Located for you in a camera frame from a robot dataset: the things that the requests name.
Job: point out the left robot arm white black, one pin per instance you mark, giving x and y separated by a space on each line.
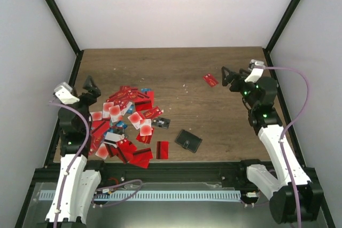
76 182

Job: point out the black aluminium frame rail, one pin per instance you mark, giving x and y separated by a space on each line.
231 174

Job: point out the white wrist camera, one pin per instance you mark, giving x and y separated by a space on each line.
256 68
64 92

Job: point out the white red circle card upper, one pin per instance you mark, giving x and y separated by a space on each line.
115 113

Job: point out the light blue slotted cable duct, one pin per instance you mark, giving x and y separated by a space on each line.
215 196

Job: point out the red card black stripe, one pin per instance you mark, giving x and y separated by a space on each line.
162 151

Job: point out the red VIP card centre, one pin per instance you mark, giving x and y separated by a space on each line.
152 113

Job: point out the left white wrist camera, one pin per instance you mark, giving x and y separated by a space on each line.
64 92

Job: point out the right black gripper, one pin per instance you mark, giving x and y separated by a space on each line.
238 78

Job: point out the red VIP card top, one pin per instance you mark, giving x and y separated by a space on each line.
120 95

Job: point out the blue card top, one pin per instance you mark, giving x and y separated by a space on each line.
143 90

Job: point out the black VIP card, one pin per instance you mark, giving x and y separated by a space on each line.
161 122

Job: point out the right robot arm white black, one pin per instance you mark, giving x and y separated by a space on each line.
292 195

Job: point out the lone red VIP card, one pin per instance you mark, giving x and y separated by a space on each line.
210 80

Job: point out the white red circle card left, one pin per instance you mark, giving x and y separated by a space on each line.
96 116

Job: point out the black leather card holder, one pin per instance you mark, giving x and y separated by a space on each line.
188 141

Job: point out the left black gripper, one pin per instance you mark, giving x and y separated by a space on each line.
96 92

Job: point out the red VIP card low left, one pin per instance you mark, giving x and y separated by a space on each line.
95 143

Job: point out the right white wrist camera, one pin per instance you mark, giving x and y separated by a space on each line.
256 68

